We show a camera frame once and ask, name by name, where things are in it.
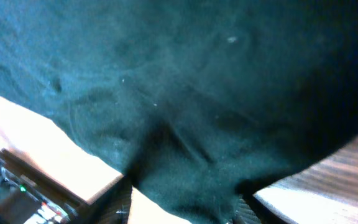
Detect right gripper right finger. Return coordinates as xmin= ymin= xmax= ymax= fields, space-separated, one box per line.
xmin=233 ymin=195 xmax=287 ymax=224

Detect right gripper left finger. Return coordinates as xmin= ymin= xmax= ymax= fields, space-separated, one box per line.
xmin=82 ymin=177 xmax=132 ymax=224

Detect black shorts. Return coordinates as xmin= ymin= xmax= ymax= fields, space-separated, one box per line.
xmin=0 ymin=0 xmax=358 ymax=223

